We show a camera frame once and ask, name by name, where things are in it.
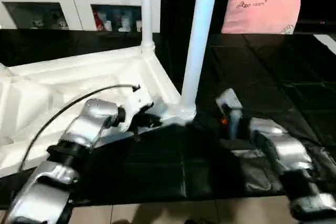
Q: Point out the white plastic table top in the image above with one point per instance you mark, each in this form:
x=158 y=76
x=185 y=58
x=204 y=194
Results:
x=65 y=82

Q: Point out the white plastic table leg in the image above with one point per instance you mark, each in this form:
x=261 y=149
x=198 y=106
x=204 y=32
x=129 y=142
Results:
x=147 y=11
x=199 y=37

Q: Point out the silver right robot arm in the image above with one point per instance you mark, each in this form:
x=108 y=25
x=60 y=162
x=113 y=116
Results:
x=288 y=145

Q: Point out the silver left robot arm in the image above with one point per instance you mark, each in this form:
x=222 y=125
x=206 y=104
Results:
x=89 y=121

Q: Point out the red and white carton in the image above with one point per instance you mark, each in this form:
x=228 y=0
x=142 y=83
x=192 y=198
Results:
x=97 y=20

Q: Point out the dark left robot foot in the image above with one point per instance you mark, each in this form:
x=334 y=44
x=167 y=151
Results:
x=123 y=222

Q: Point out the pink pillow with print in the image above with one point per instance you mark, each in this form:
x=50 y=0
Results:
x=262 y=11

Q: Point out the white flat board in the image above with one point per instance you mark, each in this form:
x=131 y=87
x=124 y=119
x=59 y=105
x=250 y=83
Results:
x=325 y=40

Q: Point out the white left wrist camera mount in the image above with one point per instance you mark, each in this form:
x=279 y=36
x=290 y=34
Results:
x=136 y=100

